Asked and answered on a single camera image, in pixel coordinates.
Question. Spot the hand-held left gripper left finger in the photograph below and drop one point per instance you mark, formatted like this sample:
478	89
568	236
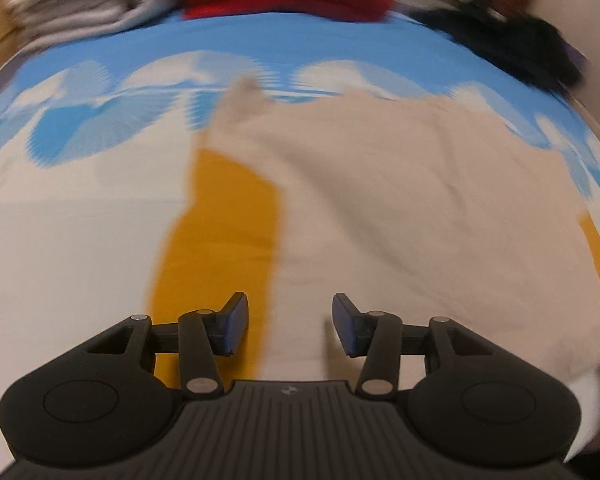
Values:
236	322

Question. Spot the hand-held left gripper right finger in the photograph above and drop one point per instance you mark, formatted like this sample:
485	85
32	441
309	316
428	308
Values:
343	324

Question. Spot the beige and mustard jacket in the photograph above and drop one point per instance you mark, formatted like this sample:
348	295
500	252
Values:
380	200

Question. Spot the blue patterned bed sheet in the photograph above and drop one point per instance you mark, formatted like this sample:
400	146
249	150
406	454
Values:
130	50

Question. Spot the black garment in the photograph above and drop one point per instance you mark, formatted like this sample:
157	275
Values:
510	45

